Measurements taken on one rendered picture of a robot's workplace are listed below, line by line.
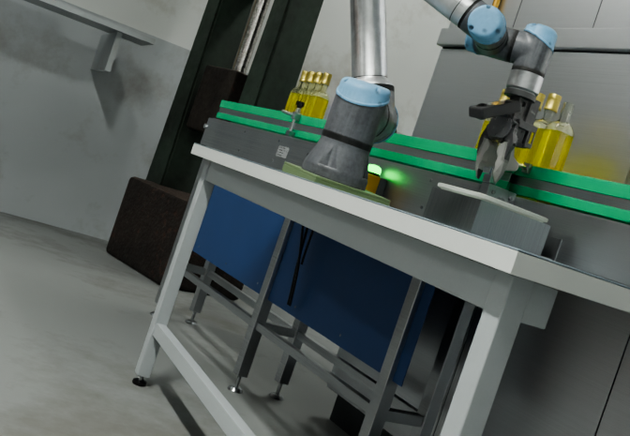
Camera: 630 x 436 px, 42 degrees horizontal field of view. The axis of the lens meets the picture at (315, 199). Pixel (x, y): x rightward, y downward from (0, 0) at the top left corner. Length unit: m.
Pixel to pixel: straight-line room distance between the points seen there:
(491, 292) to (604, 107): 1.14
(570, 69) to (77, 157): 3.48
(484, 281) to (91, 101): 4.16
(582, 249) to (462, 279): 0.70
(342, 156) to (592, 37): 0.90
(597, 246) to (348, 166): 0.57
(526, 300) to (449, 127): 1.56
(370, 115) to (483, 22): 0.30
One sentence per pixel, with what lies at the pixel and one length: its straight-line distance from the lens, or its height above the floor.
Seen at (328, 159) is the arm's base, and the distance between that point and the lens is 1.77.
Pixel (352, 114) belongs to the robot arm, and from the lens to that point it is 1.77.
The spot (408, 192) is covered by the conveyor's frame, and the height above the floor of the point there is 0.81.
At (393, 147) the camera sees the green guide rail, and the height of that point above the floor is 0.92.
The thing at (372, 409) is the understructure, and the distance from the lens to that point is 2.19.
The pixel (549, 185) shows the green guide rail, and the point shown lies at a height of 0.93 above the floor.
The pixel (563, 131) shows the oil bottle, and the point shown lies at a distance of 2.11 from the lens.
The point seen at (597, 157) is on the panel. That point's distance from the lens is 2.20.
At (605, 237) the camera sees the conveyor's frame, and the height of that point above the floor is 0.84.
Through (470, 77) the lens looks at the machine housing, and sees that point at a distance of 2.71.
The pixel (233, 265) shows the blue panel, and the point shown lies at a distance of 3.03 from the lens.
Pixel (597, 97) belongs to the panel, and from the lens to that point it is 2.27.
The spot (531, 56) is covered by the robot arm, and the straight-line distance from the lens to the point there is 1.90.
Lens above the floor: 0.74
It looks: 1 degrees down
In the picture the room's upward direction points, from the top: 19 degrees clockwise
